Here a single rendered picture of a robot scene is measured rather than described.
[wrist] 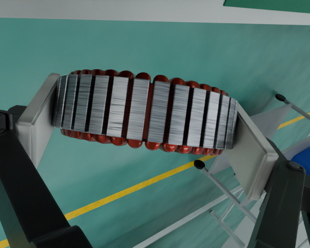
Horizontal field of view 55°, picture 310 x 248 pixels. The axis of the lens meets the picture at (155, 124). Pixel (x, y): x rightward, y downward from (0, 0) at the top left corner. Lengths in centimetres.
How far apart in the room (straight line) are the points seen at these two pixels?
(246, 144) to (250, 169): 2
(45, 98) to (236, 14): 27
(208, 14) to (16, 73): 92
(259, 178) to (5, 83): 108
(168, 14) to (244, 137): 16
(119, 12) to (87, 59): 101
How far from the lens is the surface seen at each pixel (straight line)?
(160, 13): 29
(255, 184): 17
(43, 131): 16
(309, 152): 276
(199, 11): 33
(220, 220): 434
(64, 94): 16
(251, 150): 17
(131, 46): 136
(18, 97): 123
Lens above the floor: 95
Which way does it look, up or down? 31 degrees down
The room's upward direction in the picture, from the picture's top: 135 degrees clockwise
